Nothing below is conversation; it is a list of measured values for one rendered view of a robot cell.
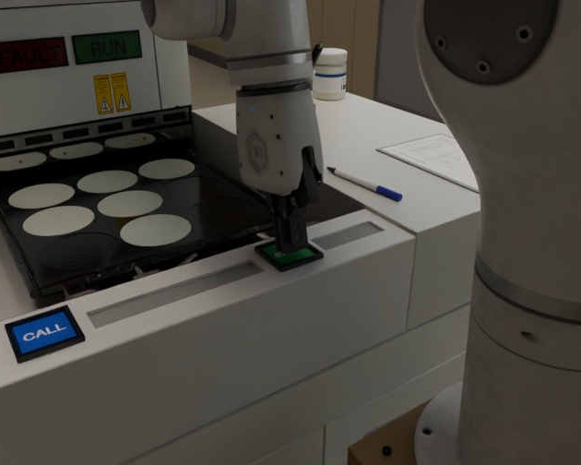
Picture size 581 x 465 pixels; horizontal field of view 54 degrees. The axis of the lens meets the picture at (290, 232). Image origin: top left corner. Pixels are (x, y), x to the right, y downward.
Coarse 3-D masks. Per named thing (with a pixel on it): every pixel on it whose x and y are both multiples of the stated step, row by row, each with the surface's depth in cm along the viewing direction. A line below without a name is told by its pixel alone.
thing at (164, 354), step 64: (256, 256) 64; (384, 256) 66; (128, 320) 53; (192, 320) 54; (256, 320) 58; (320, 320) 64; (384, 320) 71; (0, 384) 46; (64, 384) 49; (128, 384) 52; (192, 384) 57; (256, 384) 62; (0, 448) 48; (64, 448) 51; (128, 448) 56
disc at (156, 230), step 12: (156, 216) 86; (168, 216) 86; (132, 228) 83; (144, 228) 83; (156, 228) 83; (168, 228) 83; (180, 228) 83; (132, 240) 80; (144, 240) 80; (156, 240) 80; (168, 240) 80
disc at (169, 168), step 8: (160, 160) 108; (168, 160) 108; (176, 160) 108; (184, 160) 108; (144, 168) 104; (152, 168) 104; (160, 168) 104; (168, 168) 104; (176, 168) 104; (184, 168) 104; (192, 168) 104; (152, 176) 100; (160, 176) 100; (168, 176) 100; (176, 176) 100
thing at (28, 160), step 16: (160, 128) 111; (176, 128) 112; (64, 144) 103; (80, 144) 103; (96, 144) 105; (112, 144) 106; (128, 144) 108; (144, 144) 110; (192, 144) 115; (0, 160) 97; (16, 160) 98; (32, 160) 99; (48, 160) 101; (64, 160) 102
